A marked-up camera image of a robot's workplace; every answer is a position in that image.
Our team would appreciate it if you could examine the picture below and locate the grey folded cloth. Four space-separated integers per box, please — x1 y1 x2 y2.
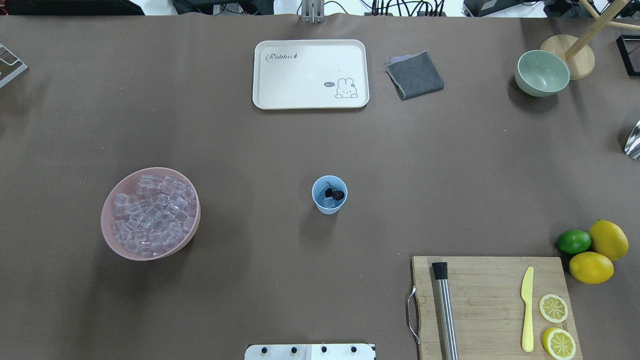
385 51 445 100

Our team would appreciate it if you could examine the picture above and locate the cream rabbit tray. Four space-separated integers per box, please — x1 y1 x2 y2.
252 39 370 110

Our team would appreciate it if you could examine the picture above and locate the aluminium frame post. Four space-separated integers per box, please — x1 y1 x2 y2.
300 0 326 24

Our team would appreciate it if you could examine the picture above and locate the metal ice scoop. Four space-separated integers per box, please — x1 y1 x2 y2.
622 121 640 160

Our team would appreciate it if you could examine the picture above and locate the wooden cup tree stand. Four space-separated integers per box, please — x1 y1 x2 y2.
540 0 639 80

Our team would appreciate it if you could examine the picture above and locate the steel muddler black tip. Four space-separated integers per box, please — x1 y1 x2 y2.
431 261 459 360

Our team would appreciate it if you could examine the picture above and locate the pink bowl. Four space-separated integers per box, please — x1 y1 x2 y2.
101 167 201 261

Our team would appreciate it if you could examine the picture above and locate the mint green bowl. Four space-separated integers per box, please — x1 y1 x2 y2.
514 50 570 97

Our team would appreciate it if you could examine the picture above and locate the wooden cutting board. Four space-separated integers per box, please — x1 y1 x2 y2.
411 256 579 360

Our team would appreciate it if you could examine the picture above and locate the green lime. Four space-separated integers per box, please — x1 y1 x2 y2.
556 229 592 255

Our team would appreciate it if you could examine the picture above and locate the light blue cup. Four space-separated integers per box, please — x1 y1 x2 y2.
311 175 349 215

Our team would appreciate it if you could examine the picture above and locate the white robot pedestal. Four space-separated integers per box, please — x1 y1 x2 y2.
244 342 377 360

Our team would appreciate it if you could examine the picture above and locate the whole lemon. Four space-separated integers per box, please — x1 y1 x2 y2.
569 251 615 285
589 219 629 262

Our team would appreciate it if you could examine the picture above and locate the white wire cup rack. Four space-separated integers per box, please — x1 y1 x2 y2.
0 44 28 88

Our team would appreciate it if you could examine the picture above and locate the lemon slice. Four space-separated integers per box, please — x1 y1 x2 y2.
538 293 569 324
542 326 578 360

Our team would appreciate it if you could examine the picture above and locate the ice cube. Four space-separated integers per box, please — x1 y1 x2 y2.
320 197 336 208

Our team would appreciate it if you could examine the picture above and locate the black glass tray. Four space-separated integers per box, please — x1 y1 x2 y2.
615 34 640 76

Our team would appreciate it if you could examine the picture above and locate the yellow plastic knife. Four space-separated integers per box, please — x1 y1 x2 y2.
520 266 535 353

